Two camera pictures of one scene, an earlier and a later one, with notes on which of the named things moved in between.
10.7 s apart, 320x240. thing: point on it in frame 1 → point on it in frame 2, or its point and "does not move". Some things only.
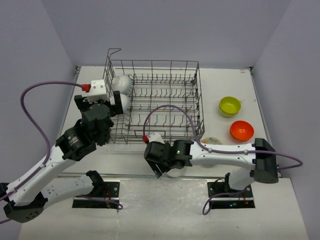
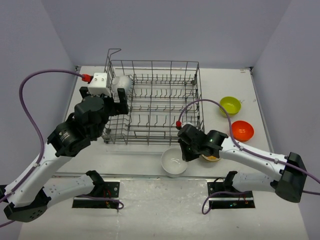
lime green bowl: (229, 105) does not move
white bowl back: (122, 83) does not move
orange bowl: (242, 133) does not move
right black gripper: (157, 169) → (186, 156)
